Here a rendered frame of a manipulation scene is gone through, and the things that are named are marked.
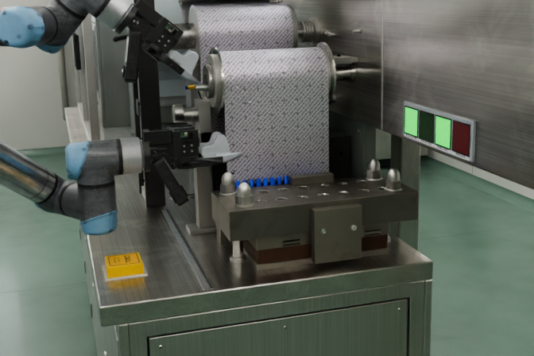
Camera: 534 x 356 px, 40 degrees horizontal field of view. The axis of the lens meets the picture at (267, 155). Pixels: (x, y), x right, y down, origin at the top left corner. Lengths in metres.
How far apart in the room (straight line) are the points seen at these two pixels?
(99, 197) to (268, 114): 0.40
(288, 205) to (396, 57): 0.37
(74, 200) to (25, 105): 5.59
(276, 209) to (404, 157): 0.55
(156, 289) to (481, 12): 0.75
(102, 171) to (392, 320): 0.66
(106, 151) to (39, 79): 5.61
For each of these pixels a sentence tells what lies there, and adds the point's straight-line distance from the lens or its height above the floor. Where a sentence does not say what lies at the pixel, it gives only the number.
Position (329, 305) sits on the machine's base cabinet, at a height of 0.84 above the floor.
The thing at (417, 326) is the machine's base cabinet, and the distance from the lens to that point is 1.56.
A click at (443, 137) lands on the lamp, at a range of 1.33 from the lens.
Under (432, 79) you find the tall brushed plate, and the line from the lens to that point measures 1.37.
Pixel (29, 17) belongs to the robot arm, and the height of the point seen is 1.40.
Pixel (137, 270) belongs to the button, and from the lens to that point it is 1.46.
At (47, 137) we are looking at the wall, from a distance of 7.17.
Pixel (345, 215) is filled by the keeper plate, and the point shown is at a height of 1.00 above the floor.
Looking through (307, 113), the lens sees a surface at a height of 1.17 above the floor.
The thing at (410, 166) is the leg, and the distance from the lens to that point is 1.88.
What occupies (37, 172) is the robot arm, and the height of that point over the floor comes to 1.09.
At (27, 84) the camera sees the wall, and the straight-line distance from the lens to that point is 7.10.
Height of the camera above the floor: 1.43
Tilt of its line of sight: 13 degrees down
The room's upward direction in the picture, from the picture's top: 1 degrees counter-clockwise
